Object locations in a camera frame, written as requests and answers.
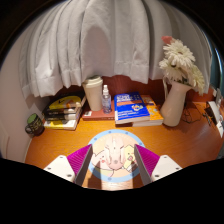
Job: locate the cream lidded tumbler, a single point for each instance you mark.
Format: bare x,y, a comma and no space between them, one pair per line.
93,95

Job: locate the white ceramic jug vase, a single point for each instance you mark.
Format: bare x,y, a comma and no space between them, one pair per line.
173,108

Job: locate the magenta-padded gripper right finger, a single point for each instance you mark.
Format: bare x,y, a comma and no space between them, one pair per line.
166,165

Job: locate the small clear spray bottle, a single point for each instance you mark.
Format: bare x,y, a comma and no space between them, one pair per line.
106,101

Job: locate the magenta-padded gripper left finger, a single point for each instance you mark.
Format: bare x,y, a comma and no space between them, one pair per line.
60,165

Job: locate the white artificial flower bunch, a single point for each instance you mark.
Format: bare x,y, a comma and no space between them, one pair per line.
178,60

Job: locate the pink computer mouse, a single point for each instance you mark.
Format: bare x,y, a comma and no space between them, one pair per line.
114,153

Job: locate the white curtain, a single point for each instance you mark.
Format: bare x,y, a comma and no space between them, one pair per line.
110,40

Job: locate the round blue cartoon mouse pad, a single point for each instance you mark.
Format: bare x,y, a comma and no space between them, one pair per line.
116,175

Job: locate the red-brown book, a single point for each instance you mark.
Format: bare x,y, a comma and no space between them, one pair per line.
98,116

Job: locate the dark green mug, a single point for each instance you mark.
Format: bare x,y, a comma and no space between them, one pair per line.
35,126

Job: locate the white laptop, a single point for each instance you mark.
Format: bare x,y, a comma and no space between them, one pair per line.
215,115

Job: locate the window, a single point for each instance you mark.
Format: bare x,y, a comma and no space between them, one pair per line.
215,70

